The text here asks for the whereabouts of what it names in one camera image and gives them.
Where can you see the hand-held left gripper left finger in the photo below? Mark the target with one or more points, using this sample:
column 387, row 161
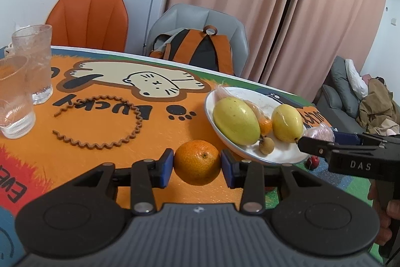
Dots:
column 165, row 168

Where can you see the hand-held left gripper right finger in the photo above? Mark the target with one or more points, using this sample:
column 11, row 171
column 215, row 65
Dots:
column 228, row 169

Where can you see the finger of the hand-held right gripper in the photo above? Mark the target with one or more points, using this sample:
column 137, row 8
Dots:
column 347, row 138
column 315, row 146

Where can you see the plastic-wrapped fruit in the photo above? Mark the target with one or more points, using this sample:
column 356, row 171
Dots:
column 320, row 132
column 252, row 108

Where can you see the orange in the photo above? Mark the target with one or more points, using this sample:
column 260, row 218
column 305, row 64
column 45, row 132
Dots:
column 197, row 160

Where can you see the white plate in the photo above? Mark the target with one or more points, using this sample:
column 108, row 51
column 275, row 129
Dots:
column 281, row 155

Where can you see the yellow-green round fruit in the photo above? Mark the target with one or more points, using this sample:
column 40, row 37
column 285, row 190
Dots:
column 286, row 123

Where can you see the yellow mango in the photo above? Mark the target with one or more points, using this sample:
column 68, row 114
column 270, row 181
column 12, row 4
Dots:
column 234, row 120

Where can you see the person's right hand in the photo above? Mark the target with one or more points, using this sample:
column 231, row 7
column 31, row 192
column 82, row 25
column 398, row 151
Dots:
column 382, row 220

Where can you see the small red fruit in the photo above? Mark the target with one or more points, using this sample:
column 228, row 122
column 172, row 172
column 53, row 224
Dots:
column 312, row 162

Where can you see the grey sofa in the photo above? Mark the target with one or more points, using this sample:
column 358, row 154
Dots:
column 337, row 104

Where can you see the brown clothes pile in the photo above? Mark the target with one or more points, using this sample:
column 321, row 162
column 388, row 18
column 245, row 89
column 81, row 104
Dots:
column 378, row 107

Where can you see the brown longan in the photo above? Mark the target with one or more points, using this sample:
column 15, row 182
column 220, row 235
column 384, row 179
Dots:
column 266, row 145

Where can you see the small tangerine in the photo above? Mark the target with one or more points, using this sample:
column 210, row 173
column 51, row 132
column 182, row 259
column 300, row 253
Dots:
column 266, row 127

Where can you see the brown wavy headband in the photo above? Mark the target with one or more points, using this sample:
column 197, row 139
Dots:
column 137, row 120

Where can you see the white pillow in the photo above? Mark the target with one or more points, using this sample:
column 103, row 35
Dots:
column 356, row 79

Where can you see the orange and black backpack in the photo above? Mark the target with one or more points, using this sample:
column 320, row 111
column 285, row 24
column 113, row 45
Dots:
column 200, row 51

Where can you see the grey chair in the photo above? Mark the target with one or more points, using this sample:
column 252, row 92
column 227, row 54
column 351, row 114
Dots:
column 193, row 16

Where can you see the orange chair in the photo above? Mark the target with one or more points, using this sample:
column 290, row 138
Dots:
column 87, row 23

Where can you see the ribbed clear glass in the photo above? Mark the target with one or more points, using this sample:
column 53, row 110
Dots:
column 34, row 66
column 15, row 98

